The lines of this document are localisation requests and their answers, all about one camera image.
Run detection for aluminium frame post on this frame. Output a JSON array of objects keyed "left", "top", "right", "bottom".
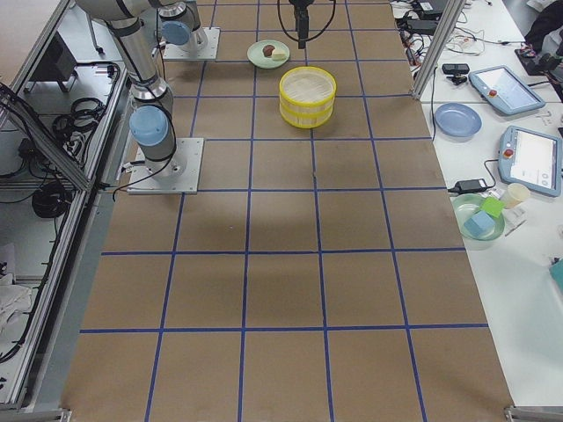
[{"left": 411, "top": 0, "right": 465, "bottom": 100}]

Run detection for coiled black cables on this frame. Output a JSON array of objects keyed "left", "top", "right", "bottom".
[{"left": 52, "top": 97, "right": 106, "bottom": 146}]

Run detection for green foam cube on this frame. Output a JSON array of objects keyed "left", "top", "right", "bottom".
[{"left": 480, "top": 196, "right": 505, "bottom": 218}]

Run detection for blue plate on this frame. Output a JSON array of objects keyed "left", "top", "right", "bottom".
[{"left": 434, "top": 103, "right": 482, "bottom": 139}]

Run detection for brown bun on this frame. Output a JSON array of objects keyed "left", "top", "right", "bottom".
[{"left": 262, "top": 44, "right": 275, "bottom": 58}]

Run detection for black webcam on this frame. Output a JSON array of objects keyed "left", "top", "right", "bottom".
[{"left": 442, "top": 63, "right": 470, "bottom": 86}]

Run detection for far teach pendant tablet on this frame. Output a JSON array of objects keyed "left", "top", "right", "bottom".
[{"left": 468, "top": 65, "right": 545, "bottom": 115}]

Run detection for black power adapter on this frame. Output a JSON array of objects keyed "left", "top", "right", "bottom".
[{"left": 448, "top": 178, "right": 489, "bottom": 195}]

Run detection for cream paper cup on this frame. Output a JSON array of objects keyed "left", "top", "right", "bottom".
[{"left": 501, "top": 183, "right": 530, "bottom": 209}]

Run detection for blue foam cube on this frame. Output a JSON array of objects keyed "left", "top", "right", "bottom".
[{"left": 464, "top": 211, "right": 495, "bottom": 238}]

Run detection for pale yellow bun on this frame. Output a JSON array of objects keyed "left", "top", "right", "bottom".
[{"left": 271, "top": 48, "right": 287, "bottom": 62}]

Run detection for black power brick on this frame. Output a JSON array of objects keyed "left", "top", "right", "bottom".
[{"left": 406, "top": 19, "right": 438, "bottom": 35}]

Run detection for teach pendant tablet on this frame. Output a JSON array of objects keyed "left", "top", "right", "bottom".
[
  {"left": 468, "top": 65, "right": 545, "bottom": 115},
  {"left": 498, "top": 126, "right": 562, "bottom": 198}
]

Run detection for white cloth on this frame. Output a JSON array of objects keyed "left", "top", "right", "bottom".
[{"left": 0, "top": 244, "right": 33, "bottom": 335}]

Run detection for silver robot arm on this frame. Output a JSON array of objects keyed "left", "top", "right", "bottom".
[
  {"left": 77, "top": 1, "right": 207, "bottom": 178},
  {"left": 157, "top": 1, "right": 313, "bottom": 52}
]

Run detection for green bowl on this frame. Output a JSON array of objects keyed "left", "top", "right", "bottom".
[{"left": 451, "top": 193, "right": 505, "bottom": 241}]

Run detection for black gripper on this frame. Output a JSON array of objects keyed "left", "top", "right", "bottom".
[{"left": 289, "top": 0, "right": 314, "bottom": 49}]

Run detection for yellow bottom steamer layer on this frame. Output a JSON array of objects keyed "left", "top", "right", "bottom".
[{"left": 279, "top": 102, "right": 333, "bottom": 128}]

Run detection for yellow top steamer layer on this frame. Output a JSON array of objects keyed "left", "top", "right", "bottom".
[{"left": 279, "top": 66, "right": 337, "bottom": 113}]

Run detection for light green plate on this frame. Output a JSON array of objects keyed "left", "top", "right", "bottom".
[{"left": 247, "top": 40, "right": 290, "bottom": 69}]

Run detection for yellow steamer layer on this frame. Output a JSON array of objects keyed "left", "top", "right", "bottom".
[
  {"left": 279, "top": 102, "right": 333, "bottom": 128},
  {"left": 279, "top": 66, "right": 337, "bottom": 113}
]

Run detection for near teach pendant tablet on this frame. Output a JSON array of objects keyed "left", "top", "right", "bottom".
[{"left": 498, "top": 126, "right": 562, "bottom": 198}]

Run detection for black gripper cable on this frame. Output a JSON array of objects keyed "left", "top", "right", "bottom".
[{"left": 276, "top": 0, "right": 339, "bottom": 44}]

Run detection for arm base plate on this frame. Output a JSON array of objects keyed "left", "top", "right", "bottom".
[
  {"left": 127, "top": 138, "right": 205, "bottom": 194},
  {"left": 164, "top": 27, "right": 220, "bottom": 62}
]

